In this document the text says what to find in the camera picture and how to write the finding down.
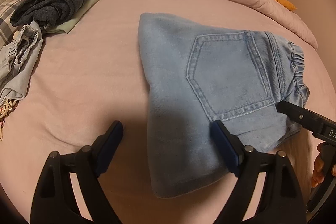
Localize light blue denim pants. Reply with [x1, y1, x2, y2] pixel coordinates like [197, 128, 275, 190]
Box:
[138, 13, 309, 198]

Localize pale green folded cloth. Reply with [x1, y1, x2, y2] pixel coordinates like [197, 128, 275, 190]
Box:
[43, 0, 100, 34]

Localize right hand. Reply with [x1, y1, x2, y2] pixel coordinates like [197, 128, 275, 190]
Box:
[311, 143, 325, 188]

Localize grey crumpled garment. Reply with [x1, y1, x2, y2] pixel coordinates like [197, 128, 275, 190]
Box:
[1, 21, 43, 104]

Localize plaid checked cloth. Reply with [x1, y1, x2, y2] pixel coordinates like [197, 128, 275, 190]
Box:
[0, 0, 23, 48]

